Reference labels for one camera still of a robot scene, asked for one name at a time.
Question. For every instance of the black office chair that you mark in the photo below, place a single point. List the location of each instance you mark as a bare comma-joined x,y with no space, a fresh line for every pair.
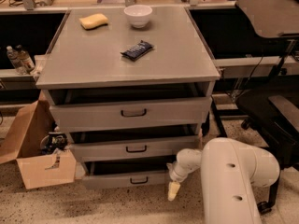
251,29

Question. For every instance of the dark blue snack packet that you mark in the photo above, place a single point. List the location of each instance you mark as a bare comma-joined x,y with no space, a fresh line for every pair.
137,51

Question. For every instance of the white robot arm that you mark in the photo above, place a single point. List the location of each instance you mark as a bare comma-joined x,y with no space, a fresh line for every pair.
229,170

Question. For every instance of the brown plastic bottle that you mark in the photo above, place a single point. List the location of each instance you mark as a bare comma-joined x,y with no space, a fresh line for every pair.
25,58

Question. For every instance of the grey drawer cabinet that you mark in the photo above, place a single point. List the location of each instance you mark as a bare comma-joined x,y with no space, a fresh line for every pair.
87,66

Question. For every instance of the grey drawer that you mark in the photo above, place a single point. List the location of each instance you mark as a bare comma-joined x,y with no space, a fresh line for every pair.
133,143
127,173
128,115

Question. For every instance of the clear plastic bottle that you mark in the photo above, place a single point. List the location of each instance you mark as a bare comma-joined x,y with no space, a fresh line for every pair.
15,61

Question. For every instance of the open cardboard box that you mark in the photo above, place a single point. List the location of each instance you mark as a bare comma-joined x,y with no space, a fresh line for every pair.
23,144

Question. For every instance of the yellow sponge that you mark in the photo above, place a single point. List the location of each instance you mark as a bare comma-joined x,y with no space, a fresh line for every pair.
93,21

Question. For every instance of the grey top drawer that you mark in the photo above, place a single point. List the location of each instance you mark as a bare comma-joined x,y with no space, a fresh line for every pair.
128,115

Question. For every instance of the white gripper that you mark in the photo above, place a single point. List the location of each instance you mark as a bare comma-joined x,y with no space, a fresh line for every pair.
177,174

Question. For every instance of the grey middle drawer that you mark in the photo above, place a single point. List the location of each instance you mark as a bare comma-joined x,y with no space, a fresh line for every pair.
133,143

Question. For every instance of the white ceramic bowl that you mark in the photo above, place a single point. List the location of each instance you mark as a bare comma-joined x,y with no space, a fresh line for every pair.
138,15

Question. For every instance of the grey bottom drawer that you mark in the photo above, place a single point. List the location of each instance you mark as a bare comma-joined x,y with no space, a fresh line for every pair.
127,173

